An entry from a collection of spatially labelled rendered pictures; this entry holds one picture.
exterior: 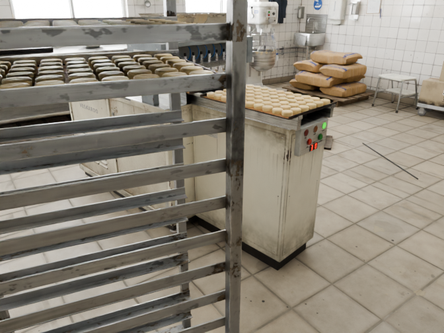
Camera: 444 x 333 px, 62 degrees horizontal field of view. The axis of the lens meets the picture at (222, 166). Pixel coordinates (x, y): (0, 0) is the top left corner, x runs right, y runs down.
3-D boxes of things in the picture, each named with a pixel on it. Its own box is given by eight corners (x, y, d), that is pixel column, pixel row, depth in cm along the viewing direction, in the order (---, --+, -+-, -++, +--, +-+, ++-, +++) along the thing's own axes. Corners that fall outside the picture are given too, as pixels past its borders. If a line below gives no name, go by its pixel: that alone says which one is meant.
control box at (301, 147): (293, 154, 178) (295, 127, 173) (320, 143, 194) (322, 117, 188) (299, 156, 176) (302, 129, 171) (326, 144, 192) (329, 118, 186)
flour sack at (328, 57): (306, 61, 580) (307, 50, 573) (322, 59, 606) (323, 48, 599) (347, 67, 531) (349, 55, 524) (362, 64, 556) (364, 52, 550)
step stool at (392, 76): (418, 109, 522) (425, 76, 504) (396, 113, 504) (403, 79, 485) (392, 102, 559) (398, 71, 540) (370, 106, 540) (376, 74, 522)
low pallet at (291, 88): (281, 93, 614) (282, 86, 609) (313, 87, 658) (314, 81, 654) (342, 108, 526) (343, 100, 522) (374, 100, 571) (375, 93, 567)
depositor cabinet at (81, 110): (80, 177, 318) (64, 78, 284) (150, 154, 365) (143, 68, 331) (173, 238, 236) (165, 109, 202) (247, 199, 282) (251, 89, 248)
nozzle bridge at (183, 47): (131, 99, 223) (125, 39, 209) (217, 82, 270) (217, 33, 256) (164, 109, 202) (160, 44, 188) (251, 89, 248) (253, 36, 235)
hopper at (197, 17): (140, 39, 213) (137, 13, 208) (210, 34, 249) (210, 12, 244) (170, 42, 195) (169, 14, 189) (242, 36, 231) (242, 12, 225)
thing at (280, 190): (194, 226, 248) (189, 93, 212) (230, 207, 271) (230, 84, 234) (278, 275, 203) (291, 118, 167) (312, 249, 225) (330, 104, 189)
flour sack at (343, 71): (342, 80, 519) (343, 68, 513) (317, 76, 549) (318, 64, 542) (369, 74, 562) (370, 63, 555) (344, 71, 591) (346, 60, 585)
